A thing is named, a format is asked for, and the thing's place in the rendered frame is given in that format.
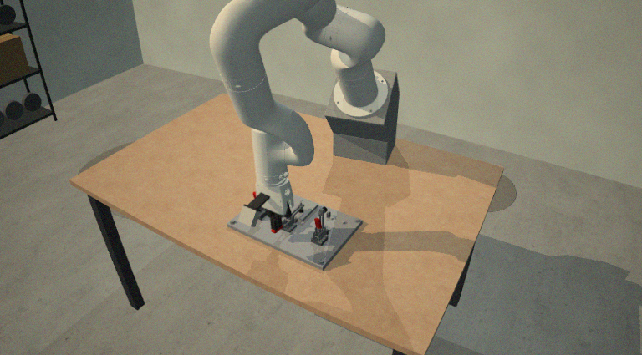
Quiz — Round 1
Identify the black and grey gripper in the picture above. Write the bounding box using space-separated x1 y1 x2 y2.
256 177 294 231

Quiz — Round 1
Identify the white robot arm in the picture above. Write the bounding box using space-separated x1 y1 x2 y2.
210 0 388 185

